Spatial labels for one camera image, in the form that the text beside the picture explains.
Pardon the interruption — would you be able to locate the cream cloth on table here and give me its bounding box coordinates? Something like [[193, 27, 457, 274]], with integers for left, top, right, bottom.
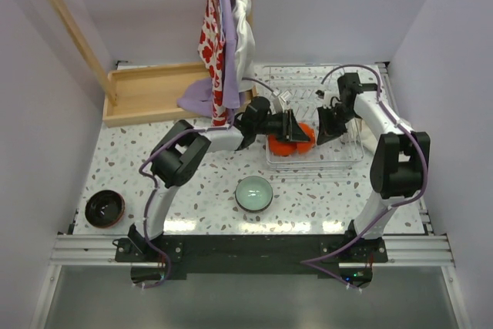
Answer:
[[346, 119, 377, 154]]

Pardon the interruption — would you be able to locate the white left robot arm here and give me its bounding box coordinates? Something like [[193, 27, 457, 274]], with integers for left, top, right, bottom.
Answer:
[[128, 96, 311, 253]]

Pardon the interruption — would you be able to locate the green glazed ceramic bowl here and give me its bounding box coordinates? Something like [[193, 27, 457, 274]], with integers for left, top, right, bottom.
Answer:
[[234, 176, 273, 213]]

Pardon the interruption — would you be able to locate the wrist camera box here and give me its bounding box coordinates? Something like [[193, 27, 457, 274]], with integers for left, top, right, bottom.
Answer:
[[315, 89, 334, 108], [272, 91, 291, 113]]

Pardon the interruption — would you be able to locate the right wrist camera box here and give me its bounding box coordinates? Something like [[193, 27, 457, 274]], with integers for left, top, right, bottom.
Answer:
[[315, 89, 334, 108]]

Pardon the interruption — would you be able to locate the black glazed tan bowl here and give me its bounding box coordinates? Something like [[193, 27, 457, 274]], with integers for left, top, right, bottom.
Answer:
[[84, 190, 125, 229]]

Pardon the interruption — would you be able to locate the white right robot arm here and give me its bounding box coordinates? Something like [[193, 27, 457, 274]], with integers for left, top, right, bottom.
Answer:
[[315, 67, 431, 262]]

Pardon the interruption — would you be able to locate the white hanging cloth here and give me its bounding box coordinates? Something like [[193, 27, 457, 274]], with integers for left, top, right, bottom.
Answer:
[[232, 0, 255, 92]]

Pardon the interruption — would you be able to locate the red and white patterned cloth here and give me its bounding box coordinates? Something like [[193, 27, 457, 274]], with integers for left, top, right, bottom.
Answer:
[[198, 0, 227, 126]]

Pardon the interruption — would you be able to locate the white wire dish rack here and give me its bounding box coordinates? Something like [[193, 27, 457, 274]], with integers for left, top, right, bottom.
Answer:
[[258, 64, 365, 170]]

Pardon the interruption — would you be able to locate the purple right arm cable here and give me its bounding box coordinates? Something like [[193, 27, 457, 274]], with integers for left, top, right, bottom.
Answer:
[[298, 64, 429, 280]]

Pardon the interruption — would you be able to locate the purple cloth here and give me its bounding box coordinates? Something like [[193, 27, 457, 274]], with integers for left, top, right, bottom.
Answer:
[[177, 0, 241, 126]]

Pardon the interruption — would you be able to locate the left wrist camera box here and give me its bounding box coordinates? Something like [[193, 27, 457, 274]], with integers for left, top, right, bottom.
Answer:
[[272, 91, 291, 113]]

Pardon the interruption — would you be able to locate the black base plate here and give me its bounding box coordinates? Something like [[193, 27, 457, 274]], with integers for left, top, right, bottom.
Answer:
[[112, 234, 388, 285]]

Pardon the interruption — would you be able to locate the wooden tray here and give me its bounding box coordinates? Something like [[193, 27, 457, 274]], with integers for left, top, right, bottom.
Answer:
[[102, 62, 259, 128]]

